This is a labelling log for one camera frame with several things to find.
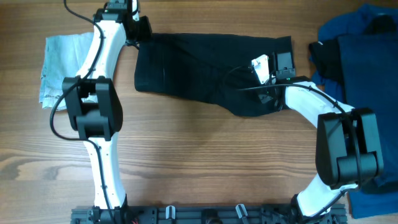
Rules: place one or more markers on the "dark navy garment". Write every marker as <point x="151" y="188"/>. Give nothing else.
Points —
<point x="369" y="65"/>

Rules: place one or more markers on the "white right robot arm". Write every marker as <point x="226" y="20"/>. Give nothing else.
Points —
<point x="348" y="149"/>

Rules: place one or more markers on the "black garment with white lettering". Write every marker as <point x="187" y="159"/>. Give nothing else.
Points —
<point x="327" y="59"/>

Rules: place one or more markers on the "light blue denim shorts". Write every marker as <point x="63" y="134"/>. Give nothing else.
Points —
<point x="63" y="57"/>

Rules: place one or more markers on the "black shorts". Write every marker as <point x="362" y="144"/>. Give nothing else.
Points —
<point x="210" y="68"/>

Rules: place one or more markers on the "blue polo shirt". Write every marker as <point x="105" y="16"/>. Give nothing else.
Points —
<point x="367" y="20"/>

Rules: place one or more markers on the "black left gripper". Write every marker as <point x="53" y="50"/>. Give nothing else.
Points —
<point x="147" y="32"/>

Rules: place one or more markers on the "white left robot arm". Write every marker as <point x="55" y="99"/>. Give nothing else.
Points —
<point x="95" y="110"/>

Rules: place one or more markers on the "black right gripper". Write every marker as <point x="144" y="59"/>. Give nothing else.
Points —
<point x="263" y="97"/>

